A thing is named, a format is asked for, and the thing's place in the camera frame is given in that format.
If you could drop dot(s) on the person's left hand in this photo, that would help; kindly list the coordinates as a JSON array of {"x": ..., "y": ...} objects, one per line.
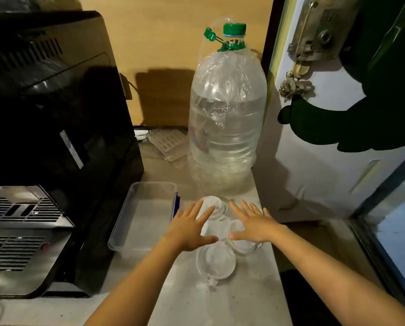
[{"x": 185, "y": 230}]

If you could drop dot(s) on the person's right hand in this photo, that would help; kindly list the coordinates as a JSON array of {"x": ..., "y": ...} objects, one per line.
[{"x": 255, "y": 225}]

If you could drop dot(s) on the translucent white plastic lid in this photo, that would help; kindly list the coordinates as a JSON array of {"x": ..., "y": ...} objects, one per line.
[
  {"x": 221, "y": 228},
  {"x": 243, "y": 247},
  {"x": 216, "y": 202}
]

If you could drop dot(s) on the clear rectangular plastic tray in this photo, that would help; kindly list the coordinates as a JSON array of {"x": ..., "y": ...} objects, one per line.
[{"x": 144, "y": 217}]

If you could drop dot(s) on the clear plastic lid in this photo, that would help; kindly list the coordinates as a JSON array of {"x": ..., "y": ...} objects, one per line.
[{"x": 216, "y": 261}]

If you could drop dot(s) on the person's right forearm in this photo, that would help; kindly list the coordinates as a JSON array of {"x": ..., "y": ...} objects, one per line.
[{"x": 331, "y": 281}]

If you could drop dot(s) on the person's left forearm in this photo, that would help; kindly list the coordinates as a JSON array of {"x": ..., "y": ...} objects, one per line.
[{"x": 138, "y": 288}]

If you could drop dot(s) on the perforated clear plastic tray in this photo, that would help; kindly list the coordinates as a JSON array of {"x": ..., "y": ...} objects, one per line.
[{"x": 168, "y": 142}]

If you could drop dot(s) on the white door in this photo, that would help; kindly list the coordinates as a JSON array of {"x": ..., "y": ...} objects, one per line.
[{"x": 324, "y": 166}]

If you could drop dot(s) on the large clear water bottle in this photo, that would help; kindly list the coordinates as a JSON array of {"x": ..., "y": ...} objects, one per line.
[{"x": 226, "y": 115}]

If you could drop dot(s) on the small red button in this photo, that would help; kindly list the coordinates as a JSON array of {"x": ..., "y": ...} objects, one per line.
[{"x": 45, "y": 246}]

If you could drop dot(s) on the dark framed glass panel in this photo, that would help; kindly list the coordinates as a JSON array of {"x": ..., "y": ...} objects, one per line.
[{"x": 399, "y": 241}]

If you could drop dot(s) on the green cartoon door sticker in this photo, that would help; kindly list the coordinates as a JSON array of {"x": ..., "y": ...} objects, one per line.
[{"x": 375, "y": 115}]

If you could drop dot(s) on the large silver drip tray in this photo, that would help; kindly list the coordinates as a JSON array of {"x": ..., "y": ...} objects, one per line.
[{"x": 22, "y": 268}]

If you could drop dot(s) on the black coffee machine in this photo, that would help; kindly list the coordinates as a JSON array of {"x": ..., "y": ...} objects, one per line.
[{"x": 70, "y": 98}]

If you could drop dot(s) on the green bottle cap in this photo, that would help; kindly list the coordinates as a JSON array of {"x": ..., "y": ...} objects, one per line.
[{"x": 234, "y": 29}]

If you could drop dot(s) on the coffee bean hopper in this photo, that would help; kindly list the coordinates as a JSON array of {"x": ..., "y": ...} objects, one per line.
[{"x": 32, "y": 3}]

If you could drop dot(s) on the dark door frame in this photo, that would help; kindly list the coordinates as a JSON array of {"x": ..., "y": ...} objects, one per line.
[{"x": 272, "y": 30}]

